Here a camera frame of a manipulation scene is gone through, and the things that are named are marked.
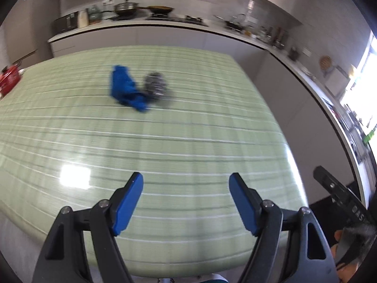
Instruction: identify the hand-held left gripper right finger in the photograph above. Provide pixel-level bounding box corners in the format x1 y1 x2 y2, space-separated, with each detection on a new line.
229 173 338 283

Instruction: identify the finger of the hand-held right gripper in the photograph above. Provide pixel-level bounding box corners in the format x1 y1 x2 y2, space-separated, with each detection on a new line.
313 166 371 227

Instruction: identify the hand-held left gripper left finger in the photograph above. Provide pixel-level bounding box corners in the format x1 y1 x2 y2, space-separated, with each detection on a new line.
32 172 144 283

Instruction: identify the blue cloth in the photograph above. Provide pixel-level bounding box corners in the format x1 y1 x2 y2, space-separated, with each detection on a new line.
110 65 149 113

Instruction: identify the steel wool scrubber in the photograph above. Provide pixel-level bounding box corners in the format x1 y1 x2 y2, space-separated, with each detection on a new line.
143 71 169 98

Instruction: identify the person's right hand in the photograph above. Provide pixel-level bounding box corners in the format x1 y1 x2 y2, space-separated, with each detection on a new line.
330 229 364 283

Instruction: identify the green plaid tablecloth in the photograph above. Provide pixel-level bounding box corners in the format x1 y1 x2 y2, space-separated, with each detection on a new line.
0 45 310 275

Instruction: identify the bright window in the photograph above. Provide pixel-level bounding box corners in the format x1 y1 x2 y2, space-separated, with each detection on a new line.
342 32 377 142

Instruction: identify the group of bottles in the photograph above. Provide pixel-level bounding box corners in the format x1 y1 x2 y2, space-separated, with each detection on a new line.
245 25 290 49

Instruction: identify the red cooking pot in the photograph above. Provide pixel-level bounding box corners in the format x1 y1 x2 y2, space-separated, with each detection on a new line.
0 63 23 95

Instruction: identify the black microwave oven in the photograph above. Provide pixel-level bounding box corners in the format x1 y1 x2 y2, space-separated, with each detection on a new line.
53 12 79 34

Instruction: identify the gas stove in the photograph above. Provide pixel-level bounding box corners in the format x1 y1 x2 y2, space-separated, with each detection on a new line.
146 15 209 26

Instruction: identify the wok with glass lid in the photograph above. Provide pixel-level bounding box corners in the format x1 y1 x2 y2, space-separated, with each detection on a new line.
114 1 139 17

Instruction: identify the black frying pan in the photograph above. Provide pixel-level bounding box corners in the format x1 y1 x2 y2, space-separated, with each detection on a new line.
138 5 174 15

